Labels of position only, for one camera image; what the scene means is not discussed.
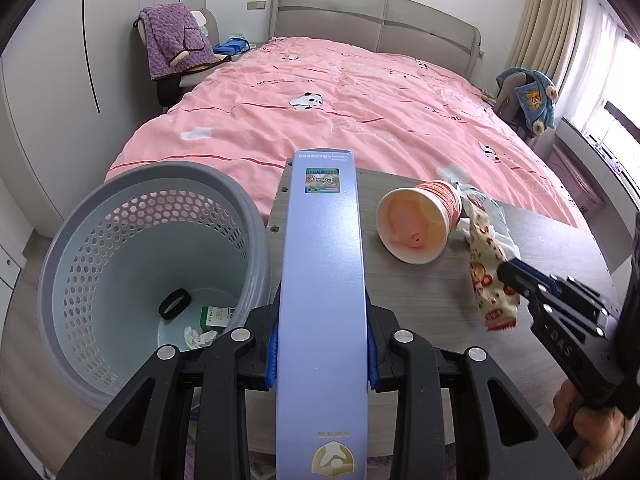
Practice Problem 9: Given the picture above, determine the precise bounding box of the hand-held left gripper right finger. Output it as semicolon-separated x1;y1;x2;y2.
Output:
365;292;583;480

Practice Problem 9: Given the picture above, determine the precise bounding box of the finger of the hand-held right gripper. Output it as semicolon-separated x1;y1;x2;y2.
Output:
517;259;618;313
496;258;561;333

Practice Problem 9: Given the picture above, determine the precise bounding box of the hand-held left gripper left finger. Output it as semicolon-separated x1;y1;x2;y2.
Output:
55;302;281;480

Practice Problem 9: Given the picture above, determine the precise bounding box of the red patterned snack wrapper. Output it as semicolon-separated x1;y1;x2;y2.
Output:
465;197;521;333

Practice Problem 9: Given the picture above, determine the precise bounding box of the small white carton box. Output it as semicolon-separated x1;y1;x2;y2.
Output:
199;306;238;333

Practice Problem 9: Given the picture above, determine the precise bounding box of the cream paper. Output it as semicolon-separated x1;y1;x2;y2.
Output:
183;326;218;351

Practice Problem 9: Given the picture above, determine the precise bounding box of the long blue carton box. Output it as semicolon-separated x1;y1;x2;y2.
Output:
274;149;373;480

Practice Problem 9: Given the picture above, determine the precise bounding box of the black tape ring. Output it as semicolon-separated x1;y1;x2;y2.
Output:
159;289;191;319

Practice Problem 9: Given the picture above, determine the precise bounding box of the grey perforated plastic basket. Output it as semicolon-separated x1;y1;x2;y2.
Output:
37;162;273;411

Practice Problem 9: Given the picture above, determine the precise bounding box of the person's right hand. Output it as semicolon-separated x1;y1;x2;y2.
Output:
552;380;628;466

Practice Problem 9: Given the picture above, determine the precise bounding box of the white plastic bag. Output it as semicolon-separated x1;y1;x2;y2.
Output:
435;164;521;256

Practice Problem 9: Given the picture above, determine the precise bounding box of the orange striped paper cup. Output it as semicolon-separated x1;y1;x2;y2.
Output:
376;181;463;266

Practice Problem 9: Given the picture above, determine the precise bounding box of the white window sill cabinet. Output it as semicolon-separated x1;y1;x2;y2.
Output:
555;117;640;271

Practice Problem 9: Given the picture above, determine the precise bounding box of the grey chair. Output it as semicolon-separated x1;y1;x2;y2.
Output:
132;7;221;111
497;72;531;131

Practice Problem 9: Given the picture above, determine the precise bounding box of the blue plush garment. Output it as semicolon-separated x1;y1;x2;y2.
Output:
496;67;560;136

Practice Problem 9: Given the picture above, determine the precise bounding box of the window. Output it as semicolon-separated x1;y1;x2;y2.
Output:
575;10;640;171

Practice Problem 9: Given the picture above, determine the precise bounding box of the pink printed duvet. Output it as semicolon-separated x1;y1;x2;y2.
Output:
105;36;593;233

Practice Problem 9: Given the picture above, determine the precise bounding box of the beige curtain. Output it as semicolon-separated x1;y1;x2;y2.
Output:
510;0;583;101

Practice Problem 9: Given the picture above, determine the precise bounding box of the white drawer cabinet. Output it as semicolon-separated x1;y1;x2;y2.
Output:
0;195;31;291

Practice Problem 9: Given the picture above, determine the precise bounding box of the blue bag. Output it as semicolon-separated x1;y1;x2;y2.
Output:
214;35;251;56

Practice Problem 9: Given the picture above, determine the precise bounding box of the grey padded headboard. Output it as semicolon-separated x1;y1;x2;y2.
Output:
270;0;482;78

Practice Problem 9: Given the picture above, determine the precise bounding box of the white wardrobe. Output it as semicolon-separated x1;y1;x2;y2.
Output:
0;0;211;226

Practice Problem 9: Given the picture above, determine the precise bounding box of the purple fleece robe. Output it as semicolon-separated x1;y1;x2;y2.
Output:
137;2;223;81

